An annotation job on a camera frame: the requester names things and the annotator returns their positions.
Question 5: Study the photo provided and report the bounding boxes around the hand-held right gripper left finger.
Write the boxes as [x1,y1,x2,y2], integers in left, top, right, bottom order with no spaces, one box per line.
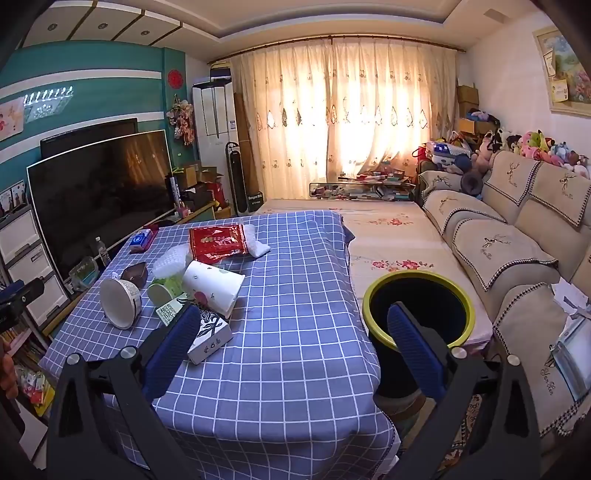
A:
[46,304,202,480]

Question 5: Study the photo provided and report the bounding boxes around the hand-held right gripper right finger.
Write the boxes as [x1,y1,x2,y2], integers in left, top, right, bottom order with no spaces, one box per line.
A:
[373,301,544,480]

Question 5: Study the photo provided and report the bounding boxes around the red printed packet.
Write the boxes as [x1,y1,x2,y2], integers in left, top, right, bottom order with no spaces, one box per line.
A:
[188,224,249,266]

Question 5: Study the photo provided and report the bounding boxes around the curtain rod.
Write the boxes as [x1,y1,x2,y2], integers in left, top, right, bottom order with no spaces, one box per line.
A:
[208,37,462,65]

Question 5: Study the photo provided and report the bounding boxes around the white floral paper cup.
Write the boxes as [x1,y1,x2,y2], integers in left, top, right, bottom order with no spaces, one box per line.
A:
[181,260,246,319]

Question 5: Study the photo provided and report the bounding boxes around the translucent ridged foam wrap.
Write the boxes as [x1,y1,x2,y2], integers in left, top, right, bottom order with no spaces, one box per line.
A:
[152,244,192,278]

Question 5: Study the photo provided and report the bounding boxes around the framed floral painting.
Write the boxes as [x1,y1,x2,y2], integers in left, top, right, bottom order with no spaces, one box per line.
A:
[532,25,591,116]

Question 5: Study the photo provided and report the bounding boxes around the blue tissue pack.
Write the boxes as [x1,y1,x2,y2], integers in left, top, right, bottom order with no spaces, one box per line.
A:
[130,228,155,253]

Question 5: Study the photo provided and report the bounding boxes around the white foam sheet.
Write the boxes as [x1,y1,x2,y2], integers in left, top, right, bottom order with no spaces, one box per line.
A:
[242,225,271,258]

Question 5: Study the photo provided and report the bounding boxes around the dark brown pouch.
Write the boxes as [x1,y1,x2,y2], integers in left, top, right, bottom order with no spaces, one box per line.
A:
[121,262,149,287]

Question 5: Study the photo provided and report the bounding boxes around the blue checkered tablecloth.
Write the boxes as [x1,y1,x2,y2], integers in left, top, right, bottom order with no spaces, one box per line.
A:
[39,210,398,480]

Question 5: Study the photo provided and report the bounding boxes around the beige sofa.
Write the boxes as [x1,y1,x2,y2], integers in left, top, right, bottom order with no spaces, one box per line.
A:
[417,150,591,439]

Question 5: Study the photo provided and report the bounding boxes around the cluttered glass coffee table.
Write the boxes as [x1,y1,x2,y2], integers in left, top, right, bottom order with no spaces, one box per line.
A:
[308,170,417,204]

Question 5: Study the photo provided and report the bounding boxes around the pile of stuffed toys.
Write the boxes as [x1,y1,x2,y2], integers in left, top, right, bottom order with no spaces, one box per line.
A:
[471,127,591,178]

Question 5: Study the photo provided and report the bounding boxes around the hanging floral decoration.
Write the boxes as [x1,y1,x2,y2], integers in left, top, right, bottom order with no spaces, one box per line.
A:
[167,95,195,147]

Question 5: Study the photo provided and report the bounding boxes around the floral mattress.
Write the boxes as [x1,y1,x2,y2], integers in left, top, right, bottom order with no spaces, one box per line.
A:
[254,200,494,344]

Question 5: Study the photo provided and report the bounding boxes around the white plastic drawer unit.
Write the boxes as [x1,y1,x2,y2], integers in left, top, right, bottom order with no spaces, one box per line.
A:
[0,203,71,329]

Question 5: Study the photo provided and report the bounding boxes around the stack of magazines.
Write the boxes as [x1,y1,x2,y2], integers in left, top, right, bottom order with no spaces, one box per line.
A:
[551,318,591,403]

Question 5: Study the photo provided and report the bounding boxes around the clear glass container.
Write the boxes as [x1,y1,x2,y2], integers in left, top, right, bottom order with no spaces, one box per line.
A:
[69,256,100,291]

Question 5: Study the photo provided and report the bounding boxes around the cream embroidered curtain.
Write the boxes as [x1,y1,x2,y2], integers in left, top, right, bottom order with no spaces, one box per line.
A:
[228,39,458,210]

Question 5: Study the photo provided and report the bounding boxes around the person's left hand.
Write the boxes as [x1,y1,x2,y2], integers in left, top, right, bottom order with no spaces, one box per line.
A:
[0,339,20,401]

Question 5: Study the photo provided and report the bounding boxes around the yellow-rimmed dark waste bin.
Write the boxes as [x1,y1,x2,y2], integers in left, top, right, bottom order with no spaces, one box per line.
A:
[362,271,476,398]

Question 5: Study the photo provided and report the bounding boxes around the green paper cup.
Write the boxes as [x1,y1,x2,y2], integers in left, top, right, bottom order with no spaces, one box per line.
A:
[148,281,188,305]

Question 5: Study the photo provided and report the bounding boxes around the green printed card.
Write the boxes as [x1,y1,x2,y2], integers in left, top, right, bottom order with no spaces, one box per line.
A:
[156,298,195,324]

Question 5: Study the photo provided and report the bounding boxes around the white paper bowl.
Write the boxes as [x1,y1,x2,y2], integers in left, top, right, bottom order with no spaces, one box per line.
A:
[100,277,143,330]

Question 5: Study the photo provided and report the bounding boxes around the pink wall picture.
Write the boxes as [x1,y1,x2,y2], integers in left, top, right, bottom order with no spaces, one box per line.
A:
[0,97,25,142]

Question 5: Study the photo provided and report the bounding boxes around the brown cardboard boxes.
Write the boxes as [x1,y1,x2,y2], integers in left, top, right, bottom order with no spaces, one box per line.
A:
[178,164,223,192]

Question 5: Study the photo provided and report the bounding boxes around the white floral printed box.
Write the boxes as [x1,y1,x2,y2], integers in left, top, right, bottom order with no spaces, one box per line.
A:
[187,307,234,365]

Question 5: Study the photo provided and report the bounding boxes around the beige embroidered sofa cover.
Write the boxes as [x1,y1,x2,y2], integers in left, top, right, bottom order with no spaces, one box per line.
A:
[421,189,507,236]
[482,150,544,207]
[527,163,591,228]
[492,283,591,438]
[451,218,560,292]

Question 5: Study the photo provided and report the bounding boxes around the large flat television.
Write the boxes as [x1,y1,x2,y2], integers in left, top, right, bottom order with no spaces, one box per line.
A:
[27,130,177,282]

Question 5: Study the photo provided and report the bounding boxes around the black tower fan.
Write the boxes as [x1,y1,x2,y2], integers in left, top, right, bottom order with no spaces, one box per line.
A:
[225,142,242,217]

